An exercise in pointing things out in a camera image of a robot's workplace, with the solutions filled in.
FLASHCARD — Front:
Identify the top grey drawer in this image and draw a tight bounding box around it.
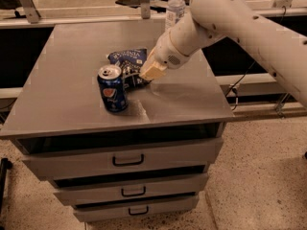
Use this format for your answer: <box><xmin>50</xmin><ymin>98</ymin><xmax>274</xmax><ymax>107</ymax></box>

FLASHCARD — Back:
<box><xmin>23</xmin><ymin>137</ymin><xmax>224</xmax><ymax>180</ymax></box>

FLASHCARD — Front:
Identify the clear plastic water bottle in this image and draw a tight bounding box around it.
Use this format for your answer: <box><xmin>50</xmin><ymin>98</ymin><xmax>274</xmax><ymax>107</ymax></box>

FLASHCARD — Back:
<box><xmin>165</xmin><ymin>0</ymin><xmax>185</xmax><ymax>31</ymax></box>

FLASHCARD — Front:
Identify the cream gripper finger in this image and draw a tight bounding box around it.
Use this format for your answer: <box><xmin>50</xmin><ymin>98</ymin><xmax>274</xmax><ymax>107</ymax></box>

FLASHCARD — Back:
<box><xmin>139</xmin><ymin>61</ymin><xmax>163</xmax><ymax>81</ymax></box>

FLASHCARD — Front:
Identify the blue pepsi can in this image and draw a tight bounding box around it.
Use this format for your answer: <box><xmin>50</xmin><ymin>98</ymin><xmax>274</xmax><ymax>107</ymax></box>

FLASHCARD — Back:
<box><xmin>97</xmin><ymin>64</ymin><xmax>128</xmax><ymax>112</ymax></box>

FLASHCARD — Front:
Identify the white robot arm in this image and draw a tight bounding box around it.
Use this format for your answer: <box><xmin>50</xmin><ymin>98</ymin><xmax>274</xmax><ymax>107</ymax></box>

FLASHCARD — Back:
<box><xmin>140</xmin><ymin>0</ymin><xmax>307</xmax><ymax>106</ymax></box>

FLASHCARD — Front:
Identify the grey drawer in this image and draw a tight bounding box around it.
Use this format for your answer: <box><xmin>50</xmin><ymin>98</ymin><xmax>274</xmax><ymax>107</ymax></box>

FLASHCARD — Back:
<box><xmin>54</xmin><ymin>173</ymin><xmax>208</xmax><ymax>206</ymax></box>
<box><xmin>23</xmin><ymin>137</ymin><xmax>224</xmax><ymax>180</ymax></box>
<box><xmin>74</xmin><ymin>193</ymin><xmax>199</xmax><ymax>222</ymax></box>

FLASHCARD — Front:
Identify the black object at left edge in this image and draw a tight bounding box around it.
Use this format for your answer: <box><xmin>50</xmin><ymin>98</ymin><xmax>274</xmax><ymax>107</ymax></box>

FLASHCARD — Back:
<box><xmin>0</xmin><ymin>158</ymin><xmax>12</xmax><ymax>213</ymax></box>

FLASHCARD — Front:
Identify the bottom grey drawer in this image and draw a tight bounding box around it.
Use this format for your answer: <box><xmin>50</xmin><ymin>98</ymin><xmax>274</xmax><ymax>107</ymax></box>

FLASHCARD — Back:
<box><xmin>74</xmin><ymin>193</ymin><xmax>199</xmax><ymax>222</ymax></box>

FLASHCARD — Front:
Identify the grey drawer cabinet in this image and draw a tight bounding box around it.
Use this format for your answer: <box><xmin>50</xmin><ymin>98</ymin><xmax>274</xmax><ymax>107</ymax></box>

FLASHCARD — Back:
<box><xmin>1</xmin><ymin>20</ymin><xmax>232</xmax><ymax>211</ymax></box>

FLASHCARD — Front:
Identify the blue chip bag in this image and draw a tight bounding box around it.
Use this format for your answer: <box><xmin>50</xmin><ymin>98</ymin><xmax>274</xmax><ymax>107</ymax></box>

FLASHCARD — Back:
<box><xmin>107</xmin><ymin>48</ymin><xmax>149</xmax><ymax>89</ymax></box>

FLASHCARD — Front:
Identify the middle grey drawer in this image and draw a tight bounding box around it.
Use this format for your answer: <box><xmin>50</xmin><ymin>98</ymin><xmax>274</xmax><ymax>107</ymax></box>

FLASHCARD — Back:
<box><xmin>54</xmin><ymin>173</ymin><xmax>208</xmax><ymax>206</ymax></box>

